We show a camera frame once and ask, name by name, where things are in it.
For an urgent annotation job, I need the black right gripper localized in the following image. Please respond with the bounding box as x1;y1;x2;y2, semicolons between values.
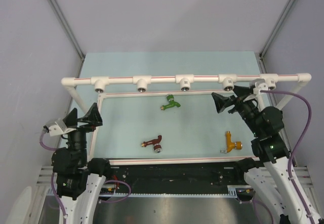
210;85;261;136

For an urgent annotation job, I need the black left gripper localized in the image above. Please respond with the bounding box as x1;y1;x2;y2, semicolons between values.
63;102;102;164

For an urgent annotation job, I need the white PVC pipe frame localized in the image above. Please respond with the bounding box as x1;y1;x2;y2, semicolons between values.
61;73;312;165

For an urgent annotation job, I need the yellow water faucet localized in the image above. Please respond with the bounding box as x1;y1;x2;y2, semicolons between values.
220;131;243;154

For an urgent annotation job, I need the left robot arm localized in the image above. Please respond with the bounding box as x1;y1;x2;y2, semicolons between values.
49;103;112;223

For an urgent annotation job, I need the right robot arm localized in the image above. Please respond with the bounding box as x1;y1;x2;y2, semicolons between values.
212;79;323;223

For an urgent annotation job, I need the green water faucet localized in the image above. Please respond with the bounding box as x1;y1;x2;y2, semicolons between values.
160;95;181;111

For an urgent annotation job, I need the dark red water faucet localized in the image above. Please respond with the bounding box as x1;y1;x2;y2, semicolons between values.
141;135;162;153

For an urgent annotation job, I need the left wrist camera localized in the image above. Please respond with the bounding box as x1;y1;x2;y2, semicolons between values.
44;118;67;137

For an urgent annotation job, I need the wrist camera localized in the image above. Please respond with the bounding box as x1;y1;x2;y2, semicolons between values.
249;78;269;96
44;118;67;137

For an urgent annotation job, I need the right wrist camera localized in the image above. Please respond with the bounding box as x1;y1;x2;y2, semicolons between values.
249;78;269;96

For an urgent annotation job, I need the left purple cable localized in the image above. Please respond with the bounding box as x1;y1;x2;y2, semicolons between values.
38;130;66;151

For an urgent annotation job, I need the purple cable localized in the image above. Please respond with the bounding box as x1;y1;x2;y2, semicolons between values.
259;89;317;224
38;130;66;151

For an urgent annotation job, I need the aluminium frame post left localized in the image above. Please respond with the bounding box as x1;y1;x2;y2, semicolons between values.
37;0;86;59

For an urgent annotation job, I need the aluminium frame post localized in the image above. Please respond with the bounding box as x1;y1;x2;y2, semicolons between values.
259;0;298;58
37;0;86;59

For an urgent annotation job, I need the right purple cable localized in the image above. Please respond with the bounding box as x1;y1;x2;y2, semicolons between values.
259;89;317;224

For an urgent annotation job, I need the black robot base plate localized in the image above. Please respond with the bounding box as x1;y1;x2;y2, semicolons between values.
109;162;247;195

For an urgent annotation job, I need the aluminium frame post right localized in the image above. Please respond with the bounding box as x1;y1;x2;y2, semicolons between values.
259;0;298;58

